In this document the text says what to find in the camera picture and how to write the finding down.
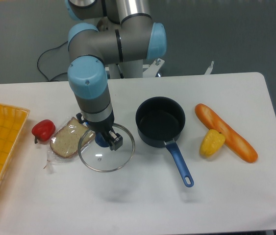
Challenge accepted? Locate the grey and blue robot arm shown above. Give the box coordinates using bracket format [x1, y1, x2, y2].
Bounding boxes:
[65, 0, 167, 150]

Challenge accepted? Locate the dark blue saucepan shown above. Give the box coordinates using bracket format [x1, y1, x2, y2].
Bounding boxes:
[135, 96, 194, 188]

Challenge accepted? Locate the orange baguette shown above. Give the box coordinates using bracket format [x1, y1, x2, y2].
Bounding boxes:
[195, 103, 258, 163]

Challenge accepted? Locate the black cable on floor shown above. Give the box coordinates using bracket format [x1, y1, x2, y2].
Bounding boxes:
[37, 40, 70, 82]

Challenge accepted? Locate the wrapped bread slice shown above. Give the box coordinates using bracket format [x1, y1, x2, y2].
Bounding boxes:
[44, 117, 95, 168]

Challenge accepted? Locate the glass lid with blue knob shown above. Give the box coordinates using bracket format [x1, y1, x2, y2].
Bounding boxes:
[77, 123, 135, 173]

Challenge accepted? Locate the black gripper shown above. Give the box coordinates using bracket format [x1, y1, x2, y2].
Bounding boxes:
[76, 111, 123, 151]

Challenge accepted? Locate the red bell pepper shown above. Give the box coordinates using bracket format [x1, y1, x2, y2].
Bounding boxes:
[31, 119, 55, 144]

